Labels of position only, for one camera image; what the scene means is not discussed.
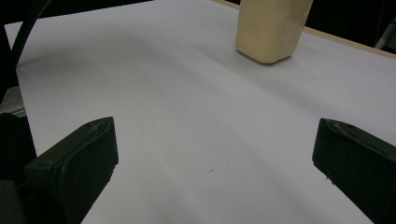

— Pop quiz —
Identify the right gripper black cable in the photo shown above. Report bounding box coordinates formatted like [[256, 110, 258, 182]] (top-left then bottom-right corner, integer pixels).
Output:
[[10, 0, 52, 68]]

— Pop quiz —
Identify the beige square cup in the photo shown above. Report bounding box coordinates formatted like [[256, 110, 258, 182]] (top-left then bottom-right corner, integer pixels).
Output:
[[234, 0, 315, 65]]

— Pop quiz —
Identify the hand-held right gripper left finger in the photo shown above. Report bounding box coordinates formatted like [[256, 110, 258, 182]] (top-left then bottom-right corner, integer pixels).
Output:
[[22, 116, 120, 224]]

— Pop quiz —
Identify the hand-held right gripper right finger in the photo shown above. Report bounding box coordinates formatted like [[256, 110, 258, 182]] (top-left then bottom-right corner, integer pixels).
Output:
[[311, 118, 396, 224]]

